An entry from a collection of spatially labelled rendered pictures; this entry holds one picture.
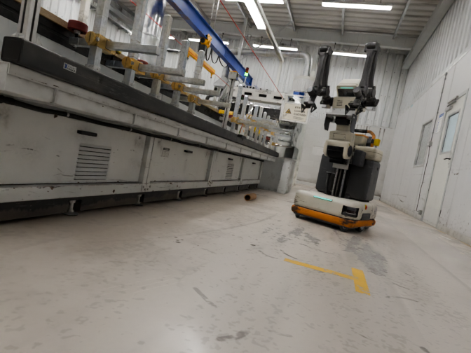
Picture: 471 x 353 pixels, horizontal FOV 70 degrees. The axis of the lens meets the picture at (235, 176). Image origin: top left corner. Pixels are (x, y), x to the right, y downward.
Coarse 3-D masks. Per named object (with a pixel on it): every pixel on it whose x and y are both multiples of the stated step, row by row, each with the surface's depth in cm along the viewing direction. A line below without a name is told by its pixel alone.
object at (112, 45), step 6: (72, 42) 146; (78, 42) 146; (84, 42) 145; (108, 42) 142; (114, 42) 141; (120, 42) 140; (108, 48) 143; (114, 48) 141; (120, 48) 140; (126, 48) 139; (132, 48) 138; (138, 48) 138; (144, 48) 137; (150, 48) 136; (156, 48) 135; (150, 54) 138; (156, 54) 136
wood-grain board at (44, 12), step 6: (18, 0) 125; (42, 12) 135; (48, 12) 137; (48, 18) 138; (54, 18) 140; (60, 18) 143; (60, 24) 144; (66, 24) 146; (84, 36) 157; (120, 54) 183; (210, 108) 318
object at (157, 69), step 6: (108, 60) 171; (114, 60) 171; (108, 66) 172; (114, 66) 170; (120, 66) 169; (144, 66) 165; (150, 66) 164; (156, 66) 163; (150, 72) 167; (156, 72) 164; (162, 72) 162; (168, 72) 161; (174, 72) 161; (180, 72) 160
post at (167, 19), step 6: (168, 18) 184; (168, 24) 185; (162, 30) 186; (168, 30) 186; (162, 36) 186; (168, 36) 187; (162, 42) 186; (162, 48) 186; (162, 54) 185; (156, 60) 186; (162, 60) 186; (162, 66) 187; (156, 84) 186; (156, 90) 187
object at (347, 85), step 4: (344, 80) 315; (348, 80) 313; (352, 80) 311; (356, 80) 308; (360, 80) 306; (340, 84) 311; (344, 84) 309; (348, 84) 306; (352, 84) 304; (356, 84) 303; (336, 88) 315; (340, 88) 312; (344, 88) 310; (348, 88) 307; (352, 88) 305; (340, 92) 315; (344, 92) 312; (348, 92) 310; (352, 92) 308; (340, 96) 317; (344, 96) 315; (348, 96) 312; (352, 96) 310
